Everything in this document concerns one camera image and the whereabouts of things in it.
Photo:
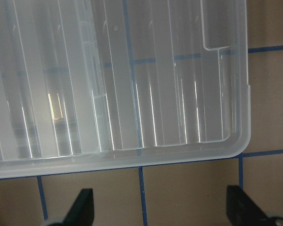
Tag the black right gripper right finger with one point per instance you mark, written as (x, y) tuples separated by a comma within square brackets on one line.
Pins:
[(243, 211)]

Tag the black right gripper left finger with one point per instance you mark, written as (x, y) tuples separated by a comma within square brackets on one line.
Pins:
[(81, 212)]

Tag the clear plastic box lid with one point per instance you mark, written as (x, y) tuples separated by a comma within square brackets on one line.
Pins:
[(91, 85)]

